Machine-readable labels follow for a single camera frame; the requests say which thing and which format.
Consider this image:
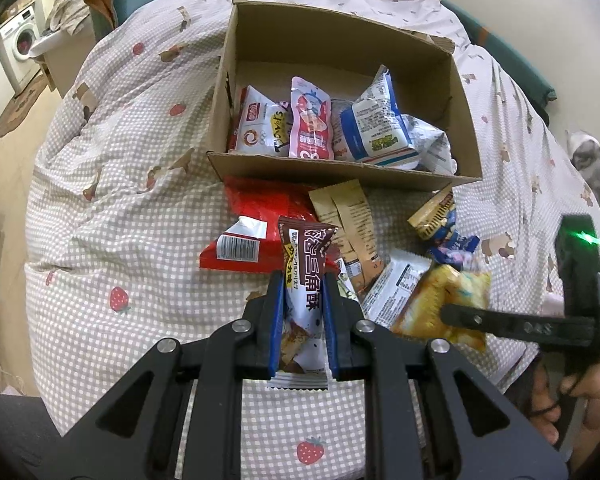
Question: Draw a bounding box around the grey white cat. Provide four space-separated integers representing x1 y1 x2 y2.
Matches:
566 130 600 211

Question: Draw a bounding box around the person's right hand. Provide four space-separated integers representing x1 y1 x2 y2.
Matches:
527 355 600 453

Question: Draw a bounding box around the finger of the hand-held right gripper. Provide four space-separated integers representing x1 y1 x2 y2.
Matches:
440 302 521 342

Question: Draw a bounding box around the brown chocolate snack bar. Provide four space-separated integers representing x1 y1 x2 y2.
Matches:
267 216 340 391

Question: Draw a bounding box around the white text panel packet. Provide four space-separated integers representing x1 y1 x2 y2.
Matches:
361 247 433 331

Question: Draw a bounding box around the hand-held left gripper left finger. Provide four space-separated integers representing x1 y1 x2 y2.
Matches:
40 270 287 480

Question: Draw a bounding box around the checked printed quilt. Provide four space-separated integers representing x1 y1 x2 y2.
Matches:
22 0 600 480

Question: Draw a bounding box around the pink snack packet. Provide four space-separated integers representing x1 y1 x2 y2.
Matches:
287 76 336 159

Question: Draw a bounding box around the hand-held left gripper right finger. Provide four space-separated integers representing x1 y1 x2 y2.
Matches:
322 274 568 480

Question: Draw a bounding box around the white packet with red logo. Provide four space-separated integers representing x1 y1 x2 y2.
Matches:
228 85 293 157

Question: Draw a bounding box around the white basin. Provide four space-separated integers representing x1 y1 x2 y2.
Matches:
29 30 63 58

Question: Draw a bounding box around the red snack packet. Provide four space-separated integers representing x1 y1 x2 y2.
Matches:
199 176 341 273

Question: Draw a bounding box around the yellow snack packet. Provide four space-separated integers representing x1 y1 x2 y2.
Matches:
391 264 492 351

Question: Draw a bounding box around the white patterned cloth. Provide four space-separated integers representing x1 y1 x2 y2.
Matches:
45 0 93 36

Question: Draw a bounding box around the blue cartoon dog packet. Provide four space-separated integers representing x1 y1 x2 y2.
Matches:
408 187 458 248

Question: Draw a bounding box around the teal headboard cushion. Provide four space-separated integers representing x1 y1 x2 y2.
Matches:
440 0 557 126

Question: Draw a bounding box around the patterned floor rug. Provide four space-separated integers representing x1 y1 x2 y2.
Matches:
0 72 48 143

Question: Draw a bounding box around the small blue pink candy wrapper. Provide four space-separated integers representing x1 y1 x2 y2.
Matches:
432 234 481 267

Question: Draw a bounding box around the dark cloth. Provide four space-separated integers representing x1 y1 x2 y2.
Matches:
0 391 68 480

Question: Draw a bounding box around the cardboard box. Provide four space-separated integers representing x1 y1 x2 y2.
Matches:
206 0 483 192

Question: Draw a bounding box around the white blue noodle packet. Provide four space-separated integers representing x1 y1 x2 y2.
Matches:
400 114 458 176
337 65 421 168

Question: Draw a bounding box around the beige sachet packet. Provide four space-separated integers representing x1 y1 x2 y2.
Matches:
307 179 385 293

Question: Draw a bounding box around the white washing machine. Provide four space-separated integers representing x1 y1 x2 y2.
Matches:
0 7 43 96

